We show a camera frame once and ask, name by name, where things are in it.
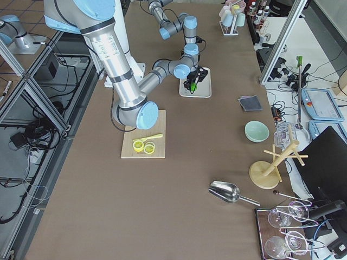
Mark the lemon slices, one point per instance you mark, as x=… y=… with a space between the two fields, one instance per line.
x=145 y=147

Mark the green lime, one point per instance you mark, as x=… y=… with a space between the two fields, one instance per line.
x=193 y=87

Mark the grey folded cloth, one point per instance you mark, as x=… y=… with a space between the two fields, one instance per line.
x=250 y=103

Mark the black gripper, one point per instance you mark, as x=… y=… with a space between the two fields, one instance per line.
x=191 y=76

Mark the wooden mug tree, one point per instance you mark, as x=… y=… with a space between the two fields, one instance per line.
x=265 y=174

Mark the white cup rack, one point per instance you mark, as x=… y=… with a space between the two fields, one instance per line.
x=232 y=16

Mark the wine glass rack tray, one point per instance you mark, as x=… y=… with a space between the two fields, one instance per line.
x=280 y=230

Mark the blue teach pendant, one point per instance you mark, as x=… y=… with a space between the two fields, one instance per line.
x=318 y=126
x=321 y=105

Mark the yellow plastic knife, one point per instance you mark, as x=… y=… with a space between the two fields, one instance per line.
x=156 y=136

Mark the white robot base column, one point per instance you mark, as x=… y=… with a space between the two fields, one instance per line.
x=120 y=31

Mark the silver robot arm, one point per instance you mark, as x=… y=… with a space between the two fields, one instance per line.
x=95 y=21
x=183 y=22

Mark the mint green bowl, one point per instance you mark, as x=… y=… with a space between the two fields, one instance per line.
x=256 y=131

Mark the wooden cutting board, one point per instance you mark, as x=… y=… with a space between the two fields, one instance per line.
x=127 y=151

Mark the green handled grabber tool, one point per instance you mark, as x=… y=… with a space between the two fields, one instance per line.
x=299 y=66

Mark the white rabbit tray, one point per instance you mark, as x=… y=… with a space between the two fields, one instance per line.
x=203 y=89

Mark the metal scoop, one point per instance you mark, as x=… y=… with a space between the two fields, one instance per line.
x=228 y=192

